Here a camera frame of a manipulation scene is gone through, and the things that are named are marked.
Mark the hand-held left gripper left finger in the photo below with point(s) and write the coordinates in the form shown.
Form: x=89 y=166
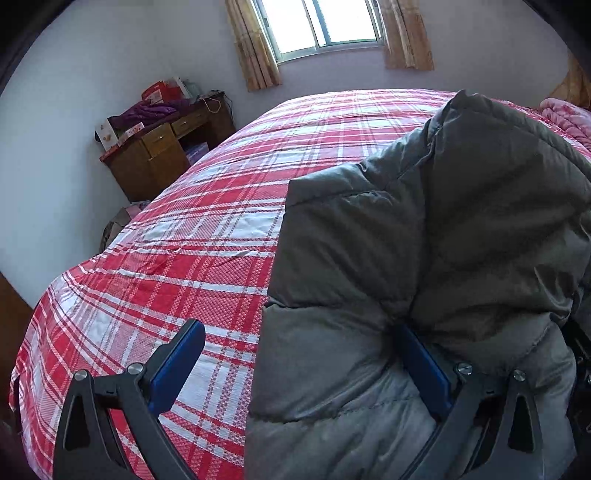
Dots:
x=178 y=369

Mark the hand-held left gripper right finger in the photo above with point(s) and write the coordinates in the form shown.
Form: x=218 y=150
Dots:
x=425 y=374

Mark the grey padded jacket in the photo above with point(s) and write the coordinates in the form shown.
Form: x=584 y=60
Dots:
x=415 y=277

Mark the pile of clothes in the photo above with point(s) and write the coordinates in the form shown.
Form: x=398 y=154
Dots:
x=122 y=221

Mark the bed with red plaid sheet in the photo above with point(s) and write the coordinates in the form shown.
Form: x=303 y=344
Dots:
x=184 y=230

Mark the wooden door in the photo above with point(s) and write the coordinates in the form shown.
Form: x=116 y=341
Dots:
x=11 y=332

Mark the stack of books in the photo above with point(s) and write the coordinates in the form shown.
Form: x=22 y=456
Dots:
x=196 y=151

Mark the wooden desk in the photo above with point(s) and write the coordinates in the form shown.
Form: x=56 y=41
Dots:
x=166 y=147

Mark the white printed box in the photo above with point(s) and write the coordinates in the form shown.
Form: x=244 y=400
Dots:
x=108 y=136

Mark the pink floral pillow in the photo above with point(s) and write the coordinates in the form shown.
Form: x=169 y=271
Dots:
x=565 y=122

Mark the purple cloth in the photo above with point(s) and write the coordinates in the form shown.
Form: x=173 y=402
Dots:
x=147 y=113

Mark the red box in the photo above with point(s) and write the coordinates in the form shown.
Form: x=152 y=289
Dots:
x=159 y=92

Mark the beige patterned curtain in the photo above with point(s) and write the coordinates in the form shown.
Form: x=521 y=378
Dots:
x=251 y=46
x=406 y=37

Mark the window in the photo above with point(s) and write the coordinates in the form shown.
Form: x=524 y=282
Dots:
x=318 y=23

